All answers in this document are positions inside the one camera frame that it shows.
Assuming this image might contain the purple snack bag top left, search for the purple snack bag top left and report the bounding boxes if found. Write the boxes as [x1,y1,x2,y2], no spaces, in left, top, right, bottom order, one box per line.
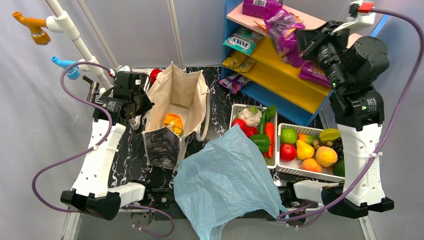
[242,0,284,18]

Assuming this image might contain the yellow pear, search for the yellow pear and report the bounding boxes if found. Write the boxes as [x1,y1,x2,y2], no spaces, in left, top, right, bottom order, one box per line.
[296,139,315,160]

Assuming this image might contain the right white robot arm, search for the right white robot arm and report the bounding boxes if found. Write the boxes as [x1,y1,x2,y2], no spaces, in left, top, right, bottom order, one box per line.
[292,21,394,219]

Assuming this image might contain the white vegetable basket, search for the white vegetable basket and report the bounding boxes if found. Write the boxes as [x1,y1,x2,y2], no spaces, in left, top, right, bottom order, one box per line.
[230,103,278,169]

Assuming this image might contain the orange peach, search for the orange peach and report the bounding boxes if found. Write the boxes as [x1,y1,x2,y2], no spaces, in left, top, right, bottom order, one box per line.
[300,158,323,173]

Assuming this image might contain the orange white snack bag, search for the orange white snack bag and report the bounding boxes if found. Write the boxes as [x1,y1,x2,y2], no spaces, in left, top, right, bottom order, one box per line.
[254,12,304,33]

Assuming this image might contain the orange pipe hook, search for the orange pipe hook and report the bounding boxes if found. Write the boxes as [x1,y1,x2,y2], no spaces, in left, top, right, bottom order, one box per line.
[12,11,51,46]

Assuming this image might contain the black grapes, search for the black grapes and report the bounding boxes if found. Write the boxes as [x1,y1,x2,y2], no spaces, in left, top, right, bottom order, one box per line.
[331,137,344,161]

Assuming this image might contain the small purple snack packet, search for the small purple snack packet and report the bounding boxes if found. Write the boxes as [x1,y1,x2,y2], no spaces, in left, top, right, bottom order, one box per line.
[218,73,251,95]

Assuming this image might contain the beige canvas tote bag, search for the beige canvas tote bag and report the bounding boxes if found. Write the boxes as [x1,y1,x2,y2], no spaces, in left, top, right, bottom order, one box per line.
[142,63,211,171]

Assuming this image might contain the yellow starfruit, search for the yellow starfruit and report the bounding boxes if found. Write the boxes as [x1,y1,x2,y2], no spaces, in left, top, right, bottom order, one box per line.
[319,128,341,143]

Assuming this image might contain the dark green avocado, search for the dark green avocado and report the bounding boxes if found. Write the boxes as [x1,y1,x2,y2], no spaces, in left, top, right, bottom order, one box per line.
[331,159,345,178]

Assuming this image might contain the yellow snack packet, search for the yellow snack packet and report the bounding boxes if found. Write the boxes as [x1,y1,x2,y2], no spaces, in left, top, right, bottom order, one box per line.
[222,50,256,73]

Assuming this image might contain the purple grape candy bag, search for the purple grape candy bag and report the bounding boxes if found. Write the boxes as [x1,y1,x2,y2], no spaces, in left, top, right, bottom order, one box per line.
[263,8,306,68]

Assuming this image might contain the colourful wooden shelf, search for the colourful wooden shelf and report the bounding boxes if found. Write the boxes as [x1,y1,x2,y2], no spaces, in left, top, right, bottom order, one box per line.
[220,0,390,127]

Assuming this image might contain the light blue plastic bag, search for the light blue plastic bag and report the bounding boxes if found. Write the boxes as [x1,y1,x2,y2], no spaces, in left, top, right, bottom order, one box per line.
[173,126,287,240]

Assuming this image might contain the green Fox's candy bag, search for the green Fox's candy bag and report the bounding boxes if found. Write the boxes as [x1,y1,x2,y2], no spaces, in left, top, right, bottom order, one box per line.
[223,26,263,56]

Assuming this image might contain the white cauliflower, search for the white cauliflower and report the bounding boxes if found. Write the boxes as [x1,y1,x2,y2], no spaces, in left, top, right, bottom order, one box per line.
[237,106,262,127]

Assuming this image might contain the red apple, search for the red apple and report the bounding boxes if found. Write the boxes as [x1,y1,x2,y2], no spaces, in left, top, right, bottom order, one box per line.
[279,143,297,163]

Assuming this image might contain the yellow orange fruit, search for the yellow orange fruit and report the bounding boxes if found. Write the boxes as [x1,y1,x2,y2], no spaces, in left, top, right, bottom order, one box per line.
[315,146,338,167]

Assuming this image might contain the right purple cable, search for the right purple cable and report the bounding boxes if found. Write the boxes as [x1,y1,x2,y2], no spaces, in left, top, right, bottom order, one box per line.
[275,7,424,229]

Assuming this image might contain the purple bag lower shelf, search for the purple bag lower shelf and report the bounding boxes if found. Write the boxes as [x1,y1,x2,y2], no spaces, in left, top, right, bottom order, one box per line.
[298,61,332,88]

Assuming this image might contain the green bell pepper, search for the green bell pepper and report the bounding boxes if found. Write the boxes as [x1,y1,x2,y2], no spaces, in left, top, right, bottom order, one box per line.
[249,134,271,153]

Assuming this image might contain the white fruit basket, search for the white fruit basket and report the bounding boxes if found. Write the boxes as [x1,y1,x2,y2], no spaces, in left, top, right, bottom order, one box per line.
[275,123,345,183]

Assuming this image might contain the orange carrot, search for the orange carrot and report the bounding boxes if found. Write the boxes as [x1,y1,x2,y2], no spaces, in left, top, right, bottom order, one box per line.
[264,122,275,159]

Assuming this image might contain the white pipe rack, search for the white pipe rack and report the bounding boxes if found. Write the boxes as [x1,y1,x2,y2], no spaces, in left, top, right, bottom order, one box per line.
[45,0,186,71]

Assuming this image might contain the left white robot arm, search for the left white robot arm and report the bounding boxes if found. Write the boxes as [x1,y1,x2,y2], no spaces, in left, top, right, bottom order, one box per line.
[60,71,154,220]

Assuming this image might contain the blue pipe hook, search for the blue pipe hook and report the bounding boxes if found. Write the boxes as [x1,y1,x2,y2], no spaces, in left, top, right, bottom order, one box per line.
[50,56,80,80]

